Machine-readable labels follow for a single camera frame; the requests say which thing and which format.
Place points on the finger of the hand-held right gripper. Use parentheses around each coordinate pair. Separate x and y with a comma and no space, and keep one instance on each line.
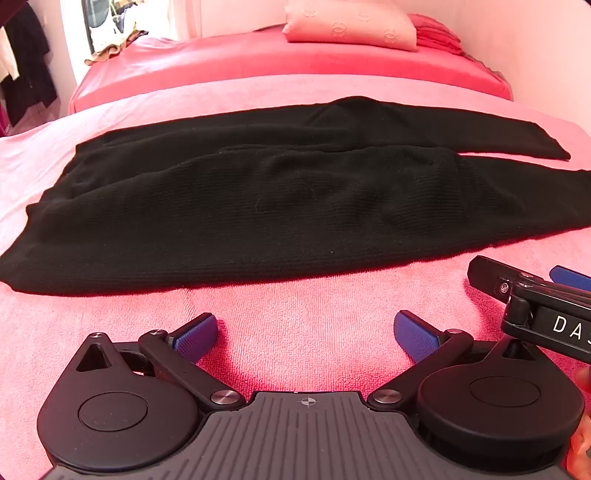
(485,272)
(572,277)

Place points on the beige crumpled cloth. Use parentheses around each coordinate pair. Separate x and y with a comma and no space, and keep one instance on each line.
(115,48)

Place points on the hanging black coat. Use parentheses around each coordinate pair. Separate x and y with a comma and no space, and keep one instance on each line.
(32,69)

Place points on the hanging white garment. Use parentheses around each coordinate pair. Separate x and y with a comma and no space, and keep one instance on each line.
(8,57)

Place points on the pink bed blanket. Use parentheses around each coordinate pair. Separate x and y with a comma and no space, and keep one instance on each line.
(300,302)

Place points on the folded red ruffled cloth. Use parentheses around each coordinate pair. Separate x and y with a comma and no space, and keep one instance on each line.
(438,34)

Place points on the black pants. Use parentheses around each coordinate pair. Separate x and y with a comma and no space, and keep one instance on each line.
(231,207)

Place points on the pale pink pillow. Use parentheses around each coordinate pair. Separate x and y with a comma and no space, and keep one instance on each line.
(351,23)

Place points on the person's right hand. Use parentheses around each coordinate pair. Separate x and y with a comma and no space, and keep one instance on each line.
(584,457)

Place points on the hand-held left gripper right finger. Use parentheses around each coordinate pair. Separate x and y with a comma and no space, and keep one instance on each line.
(415,338)

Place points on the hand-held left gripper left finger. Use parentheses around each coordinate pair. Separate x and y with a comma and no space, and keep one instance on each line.
(196,338)

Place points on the bed with red sheet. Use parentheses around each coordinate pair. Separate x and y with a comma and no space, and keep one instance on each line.
(277,60)

